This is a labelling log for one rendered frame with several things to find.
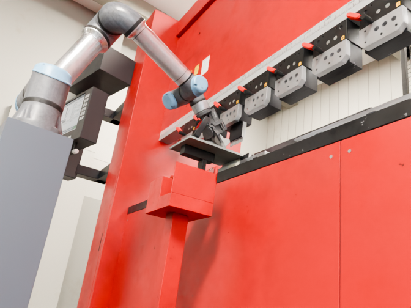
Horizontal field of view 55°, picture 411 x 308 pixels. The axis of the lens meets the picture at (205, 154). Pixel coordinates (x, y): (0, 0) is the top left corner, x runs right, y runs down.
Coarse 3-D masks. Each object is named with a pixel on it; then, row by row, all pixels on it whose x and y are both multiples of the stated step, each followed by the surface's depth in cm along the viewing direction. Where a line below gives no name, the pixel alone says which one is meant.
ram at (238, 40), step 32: (224, 0) 231; (256, 0) 195; (288, 0) 169; (320, 0) 149; (192, 32) 263; (224, 32) 217; (256, 32) 185; (288, 32) 162; (320, 32) 143; (192, 64) 245; (224, 64) 205; (256, 64) 176; (224, 96) 194
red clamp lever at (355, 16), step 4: (348, 16) 127; (352, 16) 125; (356, 16) 123; (360, 16) 122; (364, 16) 120; (368, 16) 120; (356, 20) 125; (360, 20) 124; (364, 20) 120; (368, 20) 120
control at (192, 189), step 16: (176, 176) 128; (192, 176) 131; (208, 176) 135; (160, 192) 134; (176, 192) 127; (192, 192) 130; (208, 192) 133; (160, 208) 130; (176, 208) 127; (192, 208) 128; (208, 208) 131
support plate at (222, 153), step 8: (192, 136) 156; (176, 144) 165; (184, 144) 163; (192, 144) 162; (200, 144) 161; (208, 144) 160; (216, 152) 167; (224, 152) 166; (232, 152) 165; (216, 160) 176; (224, 160) 174; (232, 160) 173
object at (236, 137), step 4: (240, 124) 179; (244, 124) 177; (232, 128) 184; (236, 128) 181; (240, 128) 178; (244, 128) 177; (232, 132) 183; (236, 132) 180; (240, 132) 177; (244, 132) 176; (232, 136) 182; (236, 136) 179; (240, 136) 176; (244, 136) 176; (232, 140) 181; (236, 140) 180; (240, 140) 176; (232, 144) 181
